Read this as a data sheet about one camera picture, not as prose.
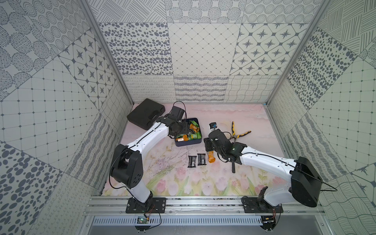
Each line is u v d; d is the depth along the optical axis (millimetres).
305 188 408
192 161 878
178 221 702
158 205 736
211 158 881
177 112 689
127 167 446
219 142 614
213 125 727
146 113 1059
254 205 729
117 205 760
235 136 1005
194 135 971
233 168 860
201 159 888
